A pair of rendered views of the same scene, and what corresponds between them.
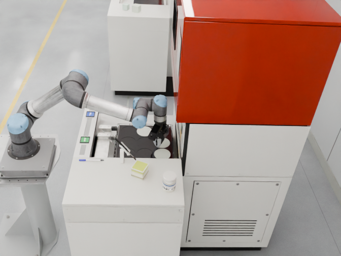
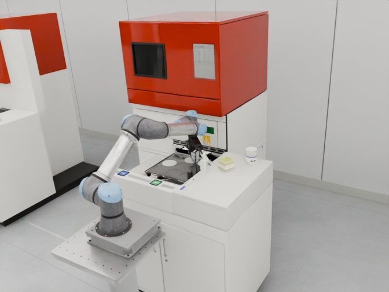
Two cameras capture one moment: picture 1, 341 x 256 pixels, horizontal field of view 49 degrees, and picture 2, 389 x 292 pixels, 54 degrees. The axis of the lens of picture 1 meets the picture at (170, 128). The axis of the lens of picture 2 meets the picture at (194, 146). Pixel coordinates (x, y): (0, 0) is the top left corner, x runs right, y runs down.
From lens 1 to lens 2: 1.99 m
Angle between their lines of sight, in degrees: 46
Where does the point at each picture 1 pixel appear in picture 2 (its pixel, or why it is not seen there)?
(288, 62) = (256, 44)
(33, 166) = (146, 226)
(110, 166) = (204, 178)
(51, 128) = not seen: outside the picture
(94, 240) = (239, 240)
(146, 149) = (191, 167)
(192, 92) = (226, 84)
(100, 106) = (178, 127)
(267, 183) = (259, 148)
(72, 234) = (230, 244)
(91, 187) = (220, 191)
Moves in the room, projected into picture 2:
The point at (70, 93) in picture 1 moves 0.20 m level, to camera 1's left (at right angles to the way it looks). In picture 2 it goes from (156, 126) to (129, 138)
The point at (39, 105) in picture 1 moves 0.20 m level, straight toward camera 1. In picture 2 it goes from (112, 168) to (147, 170)
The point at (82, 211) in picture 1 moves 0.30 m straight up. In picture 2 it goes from (235, 207) to (235, 157)
